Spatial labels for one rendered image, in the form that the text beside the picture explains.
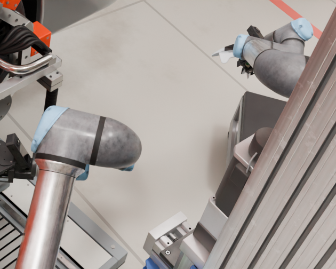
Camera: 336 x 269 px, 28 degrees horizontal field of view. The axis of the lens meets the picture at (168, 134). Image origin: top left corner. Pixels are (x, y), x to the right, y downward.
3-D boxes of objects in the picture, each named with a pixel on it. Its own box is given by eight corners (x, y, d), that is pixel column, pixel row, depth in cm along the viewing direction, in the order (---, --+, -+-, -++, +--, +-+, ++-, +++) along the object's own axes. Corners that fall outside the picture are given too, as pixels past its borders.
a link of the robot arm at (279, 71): (253, 93, 165) (228, 61, 212) (295, 103, 166) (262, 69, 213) (266, 47, 162) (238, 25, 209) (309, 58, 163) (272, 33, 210)
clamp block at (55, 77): (42, 69, 212) (44, 57, 208) (62, 86, 209) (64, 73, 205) (30, 76, 208) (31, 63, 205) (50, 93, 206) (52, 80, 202)
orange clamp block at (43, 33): (15, 45, 229) (35, 35, 234) (31, 58, 226) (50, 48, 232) (16, 29, 224) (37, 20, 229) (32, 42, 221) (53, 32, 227)
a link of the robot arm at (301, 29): (298, 31, 205) (300, 10, 209) (271, 45, 213) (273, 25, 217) (314, 44, 209) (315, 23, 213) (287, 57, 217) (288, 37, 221)
